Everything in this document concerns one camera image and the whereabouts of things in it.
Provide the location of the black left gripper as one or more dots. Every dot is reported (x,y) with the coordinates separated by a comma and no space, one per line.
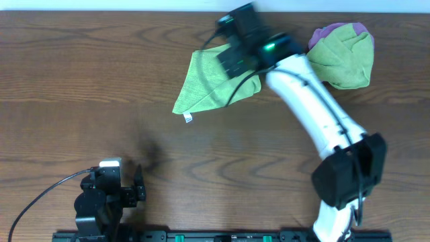
(131,194)

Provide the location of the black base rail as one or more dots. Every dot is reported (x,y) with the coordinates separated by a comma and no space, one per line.
(221,236)

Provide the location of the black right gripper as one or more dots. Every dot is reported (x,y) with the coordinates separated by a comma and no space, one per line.
(230,63)

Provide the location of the light green microfiber cloth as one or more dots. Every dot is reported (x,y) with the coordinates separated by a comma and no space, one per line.
(207,87)

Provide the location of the purple cloth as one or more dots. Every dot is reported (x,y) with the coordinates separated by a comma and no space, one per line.
(325,31)

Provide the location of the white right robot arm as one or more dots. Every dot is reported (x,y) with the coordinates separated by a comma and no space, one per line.
(352,161)

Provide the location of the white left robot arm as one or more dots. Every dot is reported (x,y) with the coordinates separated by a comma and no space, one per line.
(107,236)

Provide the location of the olive green folded cloth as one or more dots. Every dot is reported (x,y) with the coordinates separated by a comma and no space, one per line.
(343,59)

